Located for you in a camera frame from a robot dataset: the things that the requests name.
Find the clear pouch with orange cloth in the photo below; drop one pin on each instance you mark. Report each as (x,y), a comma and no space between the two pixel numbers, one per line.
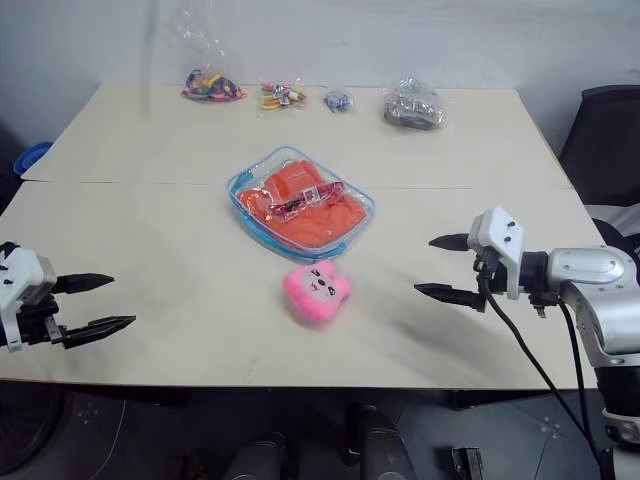
(245,182)

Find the bag of grey metallic items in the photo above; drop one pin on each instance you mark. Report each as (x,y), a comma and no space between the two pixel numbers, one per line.
(414,107)

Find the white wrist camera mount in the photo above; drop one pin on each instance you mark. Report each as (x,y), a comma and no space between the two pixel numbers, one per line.
(502,235)
(20,280)

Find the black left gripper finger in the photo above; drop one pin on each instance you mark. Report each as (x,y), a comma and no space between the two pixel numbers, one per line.
(82,282)
(97,329)

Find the small blue item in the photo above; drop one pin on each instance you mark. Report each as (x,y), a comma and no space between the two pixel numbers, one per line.
(338,100)

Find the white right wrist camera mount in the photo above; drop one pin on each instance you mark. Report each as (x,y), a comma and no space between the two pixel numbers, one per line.
(502,235)

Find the dark rounded shape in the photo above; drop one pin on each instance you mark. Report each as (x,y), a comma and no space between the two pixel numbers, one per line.
(382,445)
(255,460)

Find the black chair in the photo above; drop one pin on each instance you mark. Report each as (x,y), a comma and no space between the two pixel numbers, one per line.
(607,145)

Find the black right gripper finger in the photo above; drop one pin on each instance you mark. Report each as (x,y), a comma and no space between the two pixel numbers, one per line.
(450,295)
(452,243)

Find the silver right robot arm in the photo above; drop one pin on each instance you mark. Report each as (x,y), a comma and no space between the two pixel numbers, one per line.
(595,280)

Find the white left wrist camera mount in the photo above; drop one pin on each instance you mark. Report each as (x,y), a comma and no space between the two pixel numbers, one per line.
(20,280)

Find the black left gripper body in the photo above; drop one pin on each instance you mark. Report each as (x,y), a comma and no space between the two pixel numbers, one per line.
(37,317)

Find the bag of colourful hair clips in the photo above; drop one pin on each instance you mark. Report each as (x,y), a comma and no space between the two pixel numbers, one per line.
(280,96)

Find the pink belt with white buckle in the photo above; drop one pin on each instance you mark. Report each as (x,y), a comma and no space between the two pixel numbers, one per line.
(311,195)

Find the orange cloth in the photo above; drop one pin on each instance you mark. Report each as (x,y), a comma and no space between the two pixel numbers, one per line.
(320,222)

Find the pink plush cat toy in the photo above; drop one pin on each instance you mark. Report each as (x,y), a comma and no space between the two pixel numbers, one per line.
(317,295)

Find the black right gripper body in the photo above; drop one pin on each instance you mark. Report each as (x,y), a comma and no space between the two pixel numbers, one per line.
(494,277)

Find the blue bowl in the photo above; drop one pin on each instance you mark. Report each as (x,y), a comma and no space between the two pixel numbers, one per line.
(31,156)

